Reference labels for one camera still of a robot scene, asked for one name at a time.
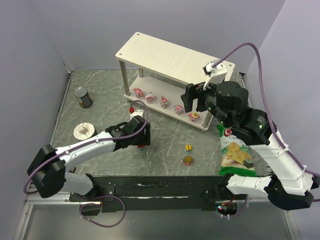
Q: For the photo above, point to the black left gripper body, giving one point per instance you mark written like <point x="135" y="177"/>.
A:
<point x="145" y="133"/>

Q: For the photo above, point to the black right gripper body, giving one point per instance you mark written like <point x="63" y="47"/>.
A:
<point x="197" y="93"/>

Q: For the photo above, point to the pink toy with green hat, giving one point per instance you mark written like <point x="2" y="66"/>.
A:
<point x="193" y="116"/>

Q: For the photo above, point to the red cherry toy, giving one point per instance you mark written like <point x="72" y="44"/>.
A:
<point x="141" y="147"/>

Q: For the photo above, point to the pink toy with blue bows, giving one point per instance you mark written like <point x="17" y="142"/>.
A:
<point x="178" y="109"/>

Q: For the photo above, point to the pink white toy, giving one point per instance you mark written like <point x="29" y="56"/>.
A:
<point x="150" y="98"/>
<point x="164" y="102"/>

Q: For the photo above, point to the pink round toy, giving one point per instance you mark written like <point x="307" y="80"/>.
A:
<point x="138" y="92"/>

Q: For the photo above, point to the olive brown pink toy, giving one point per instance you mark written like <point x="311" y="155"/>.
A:
<point x="188" y="160"/>

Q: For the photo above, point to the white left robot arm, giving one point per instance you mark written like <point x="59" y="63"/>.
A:
<point x="50" y="171"/>

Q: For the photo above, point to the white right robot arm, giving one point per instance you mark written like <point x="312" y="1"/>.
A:
<point x="290" y="185"/>

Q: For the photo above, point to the two-tier white wooden shelf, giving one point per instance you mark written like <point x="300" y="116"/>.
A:
<point x="164" y="69"/>

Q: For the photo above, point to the small yellow blue toy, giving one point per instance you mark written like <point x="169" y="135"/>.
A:
<point x="188" y="148"/>

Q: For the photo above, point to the small dark metal can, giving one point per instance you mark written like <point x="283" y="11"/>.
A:
<point x="82" y="95"/>

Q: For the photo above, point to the green cassava chips bag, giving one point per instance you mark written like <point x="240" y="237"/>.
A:
<point x="236" y="156"/>

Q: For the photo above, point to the brown snack packet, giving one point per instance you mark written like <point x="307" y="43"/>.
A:
<point x="72" y="170"/>

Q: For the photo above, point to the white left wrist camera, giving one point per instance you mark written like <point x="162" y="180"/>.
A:
<point x="135" y="112"/>

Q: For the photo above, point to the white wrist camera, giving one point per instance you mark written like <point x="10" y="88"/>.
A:
<point x="135" y="112"/>
<point x="216" y="72"/>

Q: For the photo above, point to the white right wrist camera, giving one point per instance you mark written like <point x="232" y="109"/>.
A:
<point x="216" y="72"/>

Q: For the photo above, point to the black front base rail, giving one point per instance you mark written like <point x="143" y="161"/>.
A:
<point x="147" y="193"/>

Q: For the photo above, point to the aluminium frame rail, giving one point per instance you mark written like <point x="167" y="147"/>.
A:
<point x="58" y="199"/>

